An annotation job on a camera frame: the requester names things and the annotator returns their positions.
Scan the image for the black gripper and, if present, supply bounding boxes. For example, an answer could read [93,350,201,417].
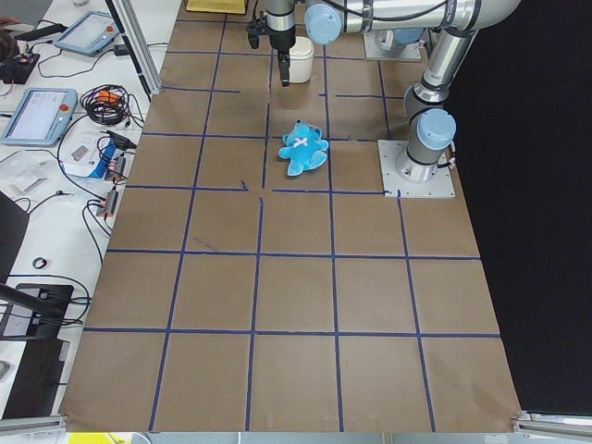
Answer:
[269,27,295,87]

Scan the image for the white trash can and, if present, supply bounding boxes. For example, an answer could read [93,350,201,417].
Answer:
[290,36,315,84]

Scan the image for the blue plush teddy bear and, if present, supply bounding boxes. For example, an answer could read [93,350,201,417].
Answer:
[278,119,329,177]

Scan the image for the upper teach pendant tablet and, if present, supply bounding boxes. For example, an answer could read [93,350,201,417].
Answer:
[53,11,119,56]

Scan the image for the teach pendant tablet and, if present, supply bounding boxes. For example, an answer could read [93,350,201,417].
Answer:
[1,88,78,147]
[53,11,119,56]

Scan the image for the white blue box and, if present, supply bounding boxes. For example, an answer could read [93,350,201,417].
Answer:
[60,130,117,179]

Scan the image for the lower teach pendant tablet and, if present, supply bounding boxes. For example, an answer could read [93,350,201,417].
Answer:
[1,88,78,147]

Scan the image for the black monitor stand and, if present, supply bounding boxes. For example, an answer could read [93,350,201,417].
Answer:
[1,283,73,419]

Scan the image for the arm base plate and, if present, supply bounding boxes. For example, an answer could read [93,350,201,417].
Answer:
[377,140,455,199]
[364,28,425,62]

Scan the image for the aluminium frame post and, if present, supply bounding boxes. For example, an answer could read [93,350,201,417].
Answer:
[105,0,162,101]

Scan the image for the coiled black cables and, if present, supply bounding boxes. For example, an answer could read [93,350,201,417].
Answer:
[79,83,144,135]

